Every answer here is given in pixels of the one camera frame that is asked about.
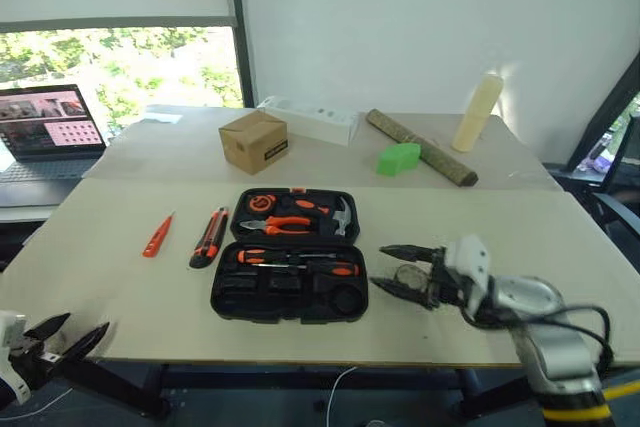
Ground small brown cardboard box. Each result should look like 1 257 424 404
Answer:
217 110 290 176

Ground orange handled pliers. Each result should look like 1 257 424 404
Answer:
238 215 316 237

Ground steel claw hammer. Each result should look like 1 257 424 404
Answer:
316 196 355 239

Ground thin white cable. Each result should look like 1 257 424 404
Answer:
326 365 360 427

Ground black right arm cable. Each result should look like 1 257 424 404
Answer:
462 302 616 378

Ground long white carton box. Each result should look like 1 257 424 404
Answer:
256 95 362 148

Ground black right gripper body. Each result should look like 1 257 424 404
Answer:
424 245 472 311

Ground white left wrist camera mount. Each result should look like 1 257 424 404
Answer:
0 310 29 405

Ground orange black tape measure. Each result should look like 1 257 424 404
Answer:
248 193 278 214

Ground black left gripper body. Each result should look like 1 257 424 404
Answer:
4 334 65 389

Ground dark window frame post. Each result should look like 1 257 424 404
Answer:
225 0 259 109

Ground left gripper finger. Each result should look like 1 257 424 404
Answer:
23 312 72 341
58 321 111 363

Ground black orange utility knife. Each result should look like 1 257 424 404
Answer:
189 207 229 270

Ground black table leg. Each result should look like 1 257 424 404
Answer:
62 357 172 419
451 368 542 419

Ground open grey laptop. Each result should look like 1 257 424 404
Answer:
0 83 108 209

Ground short orange black screwdriver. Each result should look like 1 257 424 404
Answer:
235 248 308 265

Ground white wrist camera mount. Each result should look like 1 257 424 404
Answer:
444 233 495 309
0 310 29 405

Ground black plastic tool case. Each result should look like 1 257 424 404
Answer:
209 187 370 326

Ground black office chair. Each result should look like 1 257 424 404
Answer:
543 111 640 249

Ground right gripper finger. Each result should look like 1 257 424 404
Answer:
368 276 433 310
378 243 438 265

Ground stubby orange black screwdriver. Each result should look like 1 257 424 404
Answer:
279 198 332 219

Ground long orange black screwdriver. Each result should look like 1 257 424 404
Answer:
249 259 362 278

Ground green foam block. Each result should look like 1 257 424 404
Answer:
375 142 423 178

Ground cream paper cup stack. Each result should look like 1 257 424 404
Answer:
451 73 503 154

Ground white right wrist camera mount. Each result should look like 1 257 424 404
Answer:
444 233 495 309

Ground brown rolled mat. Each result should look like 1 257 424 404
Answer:
365 108 480 188

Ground dark slanted frame beam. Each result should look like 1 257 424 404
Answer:
566 53 640 173

